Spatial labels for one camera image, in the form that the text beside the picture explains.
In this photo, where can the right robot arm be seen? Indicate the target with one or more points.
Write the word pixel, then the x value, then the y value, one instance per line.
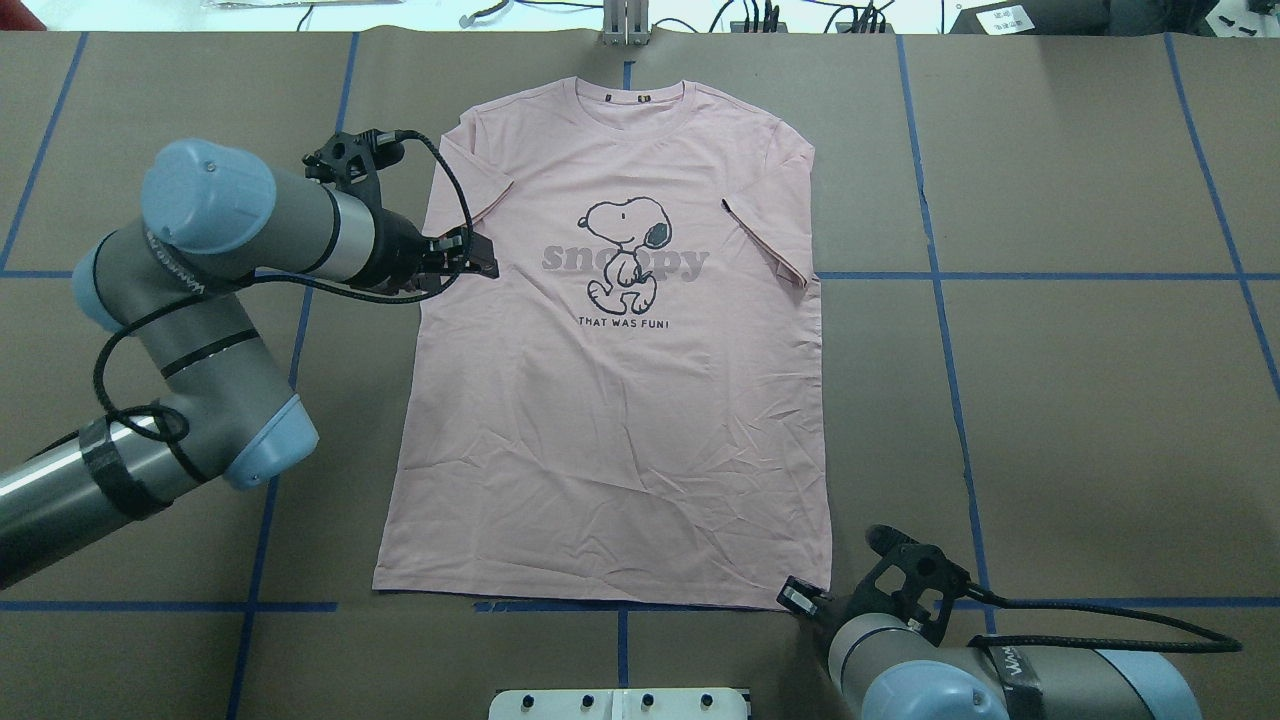
pixel 884 666

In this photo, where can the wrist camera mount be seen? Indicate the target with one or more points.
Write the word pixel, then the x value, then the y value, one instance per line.
pixel 351 163
pixel 913 582

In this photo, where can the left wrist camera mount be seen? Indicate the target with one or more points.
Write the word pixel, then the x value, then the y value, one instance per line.
pixel 351 163

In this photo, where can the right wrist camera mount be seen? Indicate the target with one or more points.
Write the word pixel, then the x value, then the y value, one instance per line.
pixel 913 582

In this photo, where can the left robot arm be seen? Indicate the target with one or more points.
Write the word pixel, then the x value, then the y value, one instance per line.
pixel 188 390

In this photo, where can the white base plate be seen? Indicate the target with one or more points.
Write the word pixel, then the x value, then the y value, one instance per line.
pixel 622 703

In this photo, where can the pink Snoopy t-shirt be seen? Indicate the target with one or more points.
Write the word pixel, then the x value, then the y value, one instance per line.
pixel 632 410

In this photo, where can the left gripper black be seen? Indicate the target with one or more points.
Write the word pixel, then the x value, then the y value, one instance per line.
pixel 399 256

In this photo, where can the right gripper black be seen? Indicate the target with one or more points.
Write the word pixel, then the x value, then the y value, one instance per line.
pixel 826 609

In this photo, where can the aluminium frame post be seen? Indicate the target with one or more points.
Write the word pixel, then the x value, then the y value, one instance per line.
pixel 625 23

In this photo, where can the black box with label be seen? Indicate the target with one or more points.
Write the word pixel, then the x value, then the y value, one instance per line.
pixel 1051 18

